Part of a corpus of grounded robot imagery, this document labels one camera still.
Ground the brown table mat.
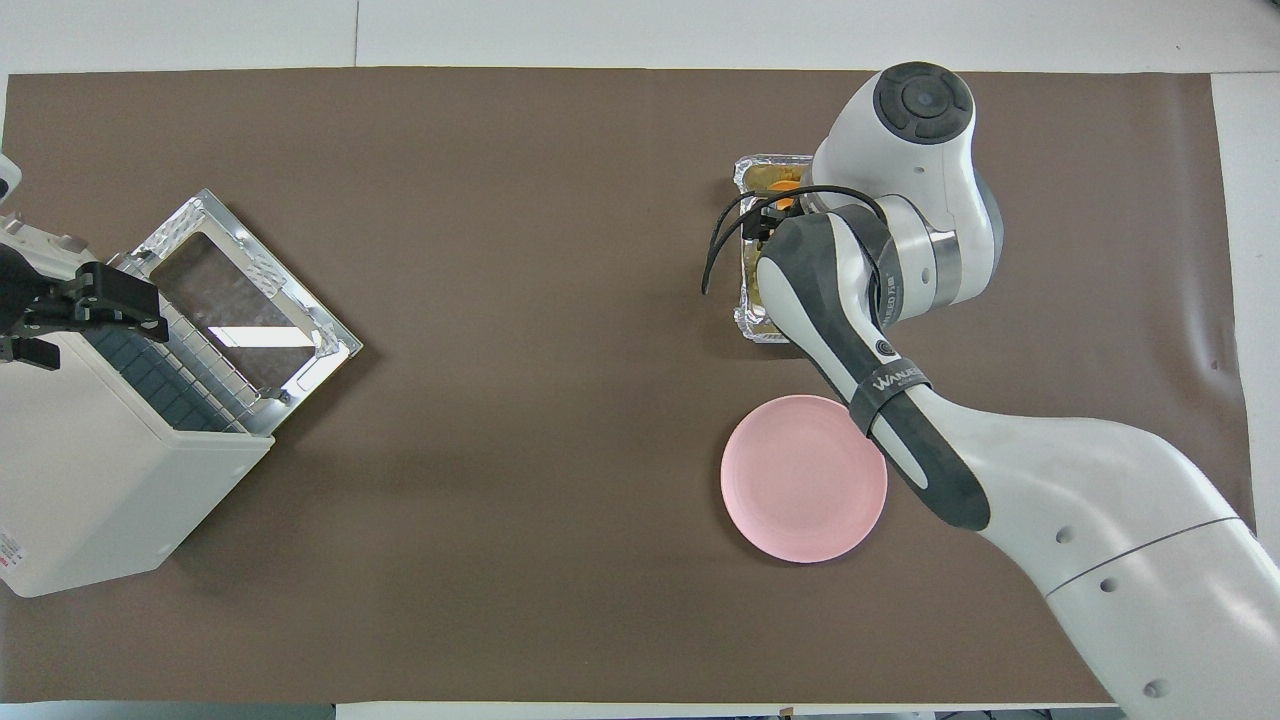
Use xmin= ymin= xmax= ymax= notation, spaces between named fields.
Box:
xmin=0 ymin=68 xmax=1256 ymax=703

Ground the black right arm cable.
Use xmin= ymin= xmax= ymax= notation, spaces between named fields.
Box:
xmin=700 ymin=185 xmax=893 ymax=323

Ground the pink round plate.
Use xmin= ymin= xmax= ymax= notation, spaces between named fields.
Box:
xmin=720 ymin=395 xmax=889 ymax=564

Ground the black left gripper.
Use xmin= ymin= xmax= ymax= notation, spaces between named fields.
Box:
xmin=0 ymin=245 xmax=169 ymax=371

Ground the metal oven rack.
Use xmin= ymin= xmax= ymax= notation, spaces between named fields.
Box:
xmin=95 ymin=255 xmax=266 ymax=433

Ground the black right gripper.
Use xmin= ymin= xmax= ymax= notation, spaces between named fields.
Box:
xmin=742 ymin=203 xmax=793 ymax=243

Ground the glass oven door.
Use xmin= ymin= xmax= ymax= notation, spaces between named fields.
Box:
xmin=130 ymin=190 xmax=363 ymax=411

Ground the aluminium foil tray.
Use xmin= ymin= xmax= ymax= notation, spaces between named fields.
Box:
xmin=733 ymin=153 xmax=816 ymax=344

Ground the cream toaster oven body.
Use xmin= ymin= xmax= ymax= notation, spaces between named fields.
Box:
xmin=0 ymin=212 xmax=276 ymax=599

